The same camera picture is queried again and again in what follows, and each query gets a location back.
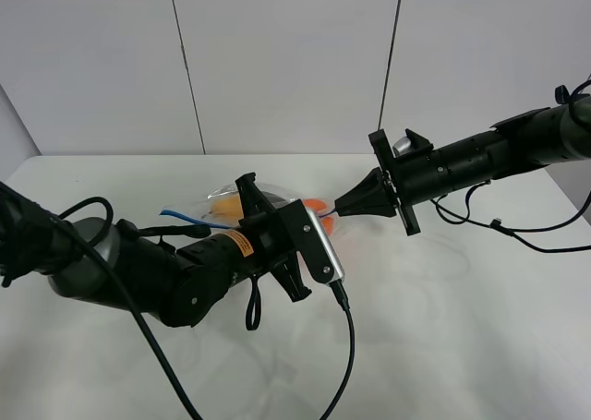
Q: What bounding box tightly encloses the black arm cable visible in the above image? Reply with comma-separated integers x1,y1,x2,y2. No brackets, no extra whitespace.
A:
433,71,591,254
0,182,207,420

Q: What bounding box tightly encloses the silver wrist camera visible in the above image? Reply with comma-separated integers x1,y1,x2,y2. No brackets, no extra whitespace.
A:
296,207,345,285
392,137,413,158

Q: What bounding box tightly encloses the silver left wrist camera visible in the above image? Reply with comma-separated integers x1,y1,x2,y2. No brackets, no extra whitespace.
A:
296,207,345,285

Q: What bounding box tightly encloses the dark purple eggplant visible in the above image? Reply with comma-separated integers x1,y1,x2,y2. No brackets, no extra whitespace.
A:
262,191,294,209

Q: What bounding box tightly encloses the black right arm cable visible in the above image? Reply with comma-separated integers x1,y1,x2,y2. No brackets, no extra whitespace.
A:
433,71,591,254

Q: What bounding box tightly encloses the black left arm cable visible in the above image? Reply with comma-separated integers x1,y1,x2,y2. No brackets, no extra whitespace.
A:
0,182,207,420

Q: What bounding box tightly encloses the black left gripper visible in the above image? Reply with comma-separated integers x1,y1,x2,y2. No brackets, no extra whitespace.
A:
235,173,310,302

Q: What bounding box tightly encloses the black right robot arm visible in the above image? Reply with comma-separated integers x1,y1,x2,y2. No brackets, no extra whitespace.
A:
335,98,590,235

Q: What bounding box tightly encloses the orange fruit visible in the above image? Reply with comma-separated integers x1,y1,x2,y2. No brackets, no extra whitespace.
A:
303,198,336,236

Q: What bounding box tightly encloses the yellow pear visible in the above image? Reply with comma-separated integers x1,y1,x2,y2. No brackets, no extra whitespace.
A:
209,195,244,222

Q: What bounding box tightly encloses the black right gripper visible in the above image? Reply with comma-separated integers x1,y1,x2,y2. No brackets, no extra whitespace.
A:
335,129,453,235

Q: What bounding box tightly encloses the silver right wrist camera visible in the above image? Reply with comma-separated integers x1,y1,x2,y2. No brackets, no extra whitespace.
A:
392,137,413,158

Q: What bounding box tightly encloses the clear zip bag blue seal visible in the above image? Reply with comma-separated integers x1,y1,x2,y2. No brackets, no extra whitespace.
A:
160,182,345,241

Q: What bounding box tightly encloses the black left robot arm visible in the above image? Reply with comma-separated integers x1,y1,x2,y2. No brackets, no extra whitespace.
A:
1,174,311,328

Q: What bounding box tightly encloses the black left camera cable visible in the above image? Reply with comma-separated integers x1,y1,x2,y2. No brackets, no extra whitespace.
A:
318,280,356,420

